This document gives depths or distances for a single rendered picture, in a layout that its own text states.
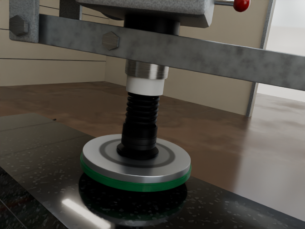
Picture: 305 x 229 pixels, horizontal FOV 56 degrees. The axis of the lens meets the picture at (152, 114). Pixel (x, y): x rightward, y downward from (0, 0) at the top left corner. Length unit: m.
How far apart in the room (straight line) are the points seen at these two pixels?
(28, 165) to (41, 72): 5.60
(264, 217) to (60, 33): 0.46
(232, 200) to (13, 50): 5.50
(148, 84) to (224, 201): 0.25
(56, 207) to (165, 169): 0.19
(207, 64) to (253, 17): 4.98
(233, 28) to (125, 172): 5.14
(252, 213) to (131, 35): 0.36
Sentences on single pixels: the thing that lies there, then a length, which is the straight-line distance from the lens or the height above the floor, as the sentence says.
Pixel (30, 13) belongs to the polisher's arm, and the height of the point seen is 1.10.
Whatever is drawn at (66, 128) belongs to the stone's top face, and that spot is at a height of 0.82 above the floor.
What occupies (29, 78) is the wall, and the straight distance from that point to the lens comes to 6.06.
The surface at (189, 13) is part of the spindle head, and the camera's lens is 0.42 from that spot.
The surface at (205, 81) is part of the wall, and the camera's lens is 5.69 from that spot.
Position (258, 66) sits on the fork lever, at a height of 1.07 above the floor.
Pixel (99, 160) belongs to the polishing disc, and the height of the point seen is 0.87.
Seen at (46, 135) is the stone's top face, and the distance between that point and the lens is 0.78.
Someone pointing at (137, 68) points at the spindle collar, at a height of 1.04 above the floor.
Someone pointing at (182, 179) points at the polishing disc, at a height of 0.85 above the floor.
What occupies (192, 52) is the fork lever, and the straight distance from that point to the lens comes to 0.46.
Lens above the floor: 1.08
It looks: 14 degrees down
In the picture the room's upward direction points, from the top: 7 degrees clockwise
